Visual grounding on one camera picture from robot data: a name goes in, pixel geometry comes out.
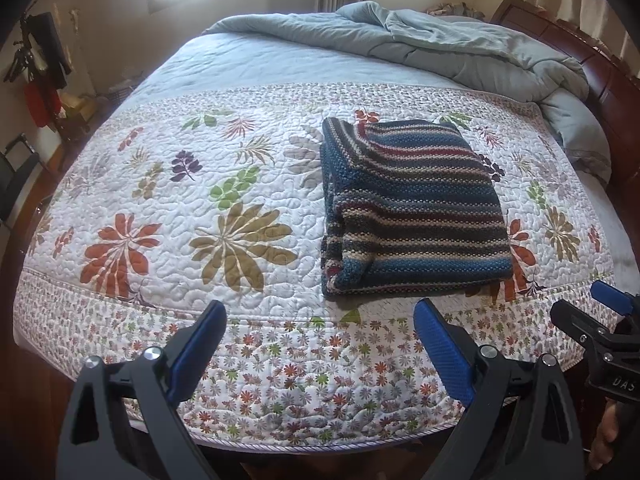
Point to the black chair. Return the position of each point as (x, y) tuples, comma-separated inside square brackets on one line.
[(17, 175)]

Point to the light blue quilted bedsheet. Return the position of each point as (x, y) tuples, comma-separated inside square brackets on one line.
[(275, 65)]

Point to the floral quilt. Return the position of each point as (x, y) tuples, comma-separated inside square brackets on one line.
[(200, 185)]

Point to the striped knit sweater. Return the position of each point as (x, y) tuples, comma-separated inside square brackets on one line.
[(415, 210)]

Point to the basket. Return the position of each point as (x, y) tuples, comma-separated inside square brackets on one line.
[(125, 91)]

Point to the person's right hand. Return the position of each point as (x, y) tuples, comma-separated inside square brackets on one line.
[(607, 435)]

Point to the grey-blue duvet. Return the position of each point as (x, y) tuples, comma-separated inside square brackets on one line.
[(450, 45)]

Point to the red bag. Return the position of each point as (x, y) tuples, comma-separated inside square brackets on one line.
[(42, 105)]

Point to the yellow cardboard box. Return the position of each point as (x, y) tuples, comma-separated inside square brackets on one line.
[(77, 110)]

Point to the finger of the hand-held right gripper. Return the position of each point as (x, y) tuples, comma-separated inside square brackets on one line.
[(612, 297), (585, 327)]

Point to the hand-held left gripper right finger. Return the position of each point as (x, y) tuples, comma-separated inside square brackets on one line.
[(442, 350)]

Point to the patterned pillow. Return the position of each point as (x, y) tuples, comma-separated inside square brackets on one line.
[(455, 9)]

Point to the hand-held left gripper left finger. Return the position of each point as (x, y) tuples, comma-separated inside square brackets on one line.
[(197, 345)]

